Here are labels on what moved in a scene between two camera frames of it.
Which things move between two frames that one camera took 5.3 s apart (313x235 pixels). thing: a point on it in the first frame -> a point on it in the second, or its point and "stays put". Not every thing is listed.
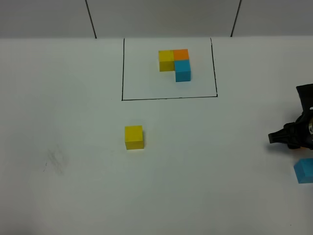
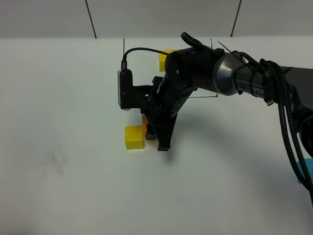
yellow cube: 134,137 stays put
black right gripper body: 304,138 -> 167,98
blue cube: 303,170 stays put
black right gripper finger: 290,134 -> 164,135
